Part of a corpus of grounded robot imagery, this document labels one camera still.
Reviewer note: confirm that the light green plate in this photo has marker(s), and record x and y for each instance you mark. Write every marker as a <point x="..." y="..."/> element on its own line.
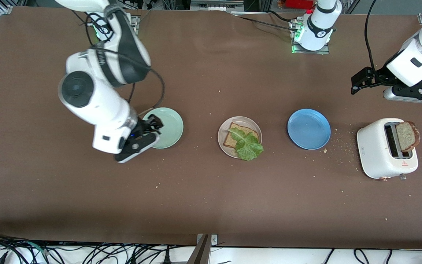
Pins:
<point x="172" y="128"/>

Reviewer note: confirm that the silver table edge bracket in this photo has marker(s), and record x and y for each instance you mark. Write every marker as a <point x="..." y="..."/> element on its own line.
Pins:
<point x="214" y="240"/>

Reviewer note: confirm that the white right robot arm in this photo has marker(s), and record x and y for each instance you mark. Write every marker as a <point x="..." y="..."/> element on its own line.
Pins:
<point x="97" y="102"/>

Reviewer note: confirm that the blue plate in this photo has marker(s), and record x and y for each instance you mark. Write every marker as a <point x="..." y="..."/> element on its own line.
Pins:
<point x="308" y="129"/>

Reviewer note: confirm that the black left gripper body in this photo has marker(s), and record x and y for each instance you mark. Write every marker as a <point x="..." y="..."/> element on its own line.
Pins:
<point x="378" y="77"/>

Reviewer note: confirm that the red box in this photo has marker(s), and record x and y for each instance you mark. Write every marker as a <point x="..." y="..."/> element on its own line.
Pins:
<point x="299" y="3"/>

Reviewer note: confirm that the grey metal equipment box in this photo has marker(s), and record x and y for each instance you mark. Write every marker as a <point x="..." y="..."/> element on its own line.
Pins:
<point x="216" y="4"/>

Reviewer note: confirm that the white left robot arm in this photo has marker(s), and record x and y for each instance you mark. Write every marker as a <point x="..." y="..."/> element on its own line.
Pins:
<point x="319" y="33"/>

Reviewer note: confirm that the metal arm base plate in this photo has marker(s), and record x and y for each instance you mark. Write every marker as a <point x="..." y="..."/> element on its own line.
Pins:
<point x="136" y="25"/>
<point x="310" y="52"/>

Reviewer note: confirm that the green lettuce leaf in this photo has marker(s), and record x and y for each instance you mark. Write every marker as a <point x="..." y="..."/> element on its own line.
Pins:
<point x="249" y="148"/>

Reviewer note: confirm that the dark grey metal post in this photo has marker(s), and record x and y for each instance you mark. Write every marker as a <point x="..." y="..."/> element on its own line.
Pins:
<point x="200" y="253"/>

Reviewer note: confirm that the brown bread slice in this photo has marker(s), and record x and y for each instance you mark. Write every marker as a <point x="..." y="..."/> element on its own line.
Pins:
<point x="407" y="136"/>
<point x="229" y="140"/>

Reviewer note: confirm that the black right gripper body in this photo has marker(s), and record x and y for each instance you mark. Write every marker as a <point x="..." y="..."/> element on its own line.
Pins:
<point x="143" y="126"/>

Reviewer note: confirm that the beige plate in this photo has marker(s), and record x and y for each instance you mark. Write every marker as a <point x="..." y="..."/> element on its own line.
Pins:
<point x="249" y="120"/>

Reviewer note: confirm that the white toaster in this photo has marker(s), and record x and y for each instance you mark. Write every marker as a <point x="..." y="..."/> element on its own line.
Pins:
<point x="374" y="150"/>

